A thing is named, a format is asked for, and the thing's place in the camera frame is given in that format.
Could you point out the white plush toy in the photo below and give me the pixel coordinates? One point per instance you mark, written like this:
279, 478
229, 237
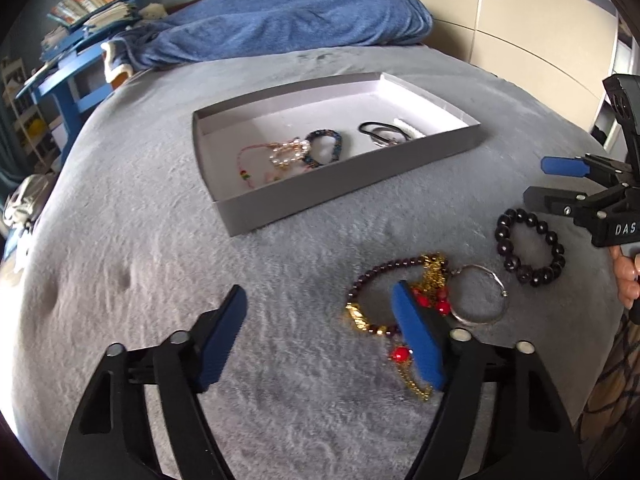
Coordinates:
152, 11

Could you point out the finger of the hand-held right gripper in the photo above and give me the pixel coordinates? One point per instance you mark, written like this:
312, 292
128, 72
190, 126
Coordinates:
562, 166
547, 200

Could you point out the person's right hand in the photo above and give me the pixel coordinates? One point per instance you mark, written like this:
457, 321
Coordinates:
626, 275

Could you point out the silver bangle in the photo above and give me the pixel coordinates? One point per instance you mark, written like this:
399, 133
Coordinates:
475, 321

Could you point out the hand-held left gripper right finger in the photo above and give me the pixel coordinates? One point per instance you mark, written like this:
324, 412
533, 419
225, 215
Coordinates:
417, 342

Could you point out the stack of papers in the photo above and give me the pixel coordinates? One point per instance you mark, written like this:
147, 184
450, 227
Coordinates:
112, 14

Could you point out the shallow grey cardboard box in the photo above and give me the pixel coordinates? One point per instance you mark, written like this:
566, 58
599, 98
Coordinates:
300, 195

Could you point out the person's patterned clothing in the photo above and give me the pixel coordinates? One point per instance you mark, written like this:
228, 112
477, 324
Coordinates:
617, 390

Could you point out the blue desk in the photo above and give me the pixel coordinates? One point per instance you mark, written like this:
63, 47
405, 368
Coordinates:
70, 85

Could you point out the beige and grey wardrobe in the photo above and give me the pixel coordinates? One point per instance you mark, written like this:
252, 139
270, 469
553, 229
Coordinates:
525, 25

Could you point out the yellow toy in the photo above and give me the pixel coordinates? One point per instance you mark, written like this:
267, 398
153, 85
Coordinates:
33, 127

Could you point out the blue pillow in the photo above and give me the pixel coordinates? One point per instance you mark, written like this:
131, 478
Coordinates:
300, 15

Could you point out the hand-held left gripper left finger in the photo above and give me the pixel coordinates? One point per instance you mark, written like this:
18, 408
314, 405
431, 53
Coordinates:
220, 347

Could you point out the white shelf rack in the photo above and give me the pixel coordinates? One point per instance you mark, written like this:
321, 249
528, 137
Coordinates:
22, 105

